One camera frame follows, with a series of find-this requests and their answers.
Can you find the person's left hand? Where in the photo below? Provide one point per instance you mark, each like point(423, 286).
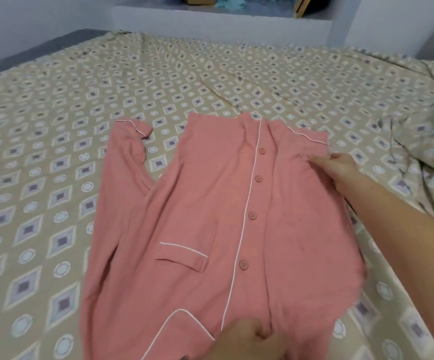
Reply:
point(251, 341)

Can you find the bed with patterned beige sheet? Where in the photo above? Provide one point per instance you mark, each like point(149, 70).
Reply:
point(52, 146)

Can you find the person's right forearm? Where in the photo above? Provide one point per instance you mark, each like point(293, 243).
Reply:
point(412, 251)

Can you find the person's right hand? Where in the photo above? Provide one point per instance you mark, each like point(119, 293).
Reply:
point(337, 172)

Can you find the pink shirt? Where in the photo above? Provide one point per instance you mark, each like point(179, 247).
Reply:
point(224, 243)

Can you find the teal small item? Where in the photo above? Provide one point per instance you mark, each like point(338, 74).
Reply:
point(230, 2)

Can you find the small wooden box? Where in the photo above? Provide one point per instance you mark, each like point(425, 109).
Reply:
point(200, 0)

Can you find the leaning wooden picture frames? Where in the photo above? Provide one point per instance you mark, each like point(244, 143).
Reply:
point(311, 3)

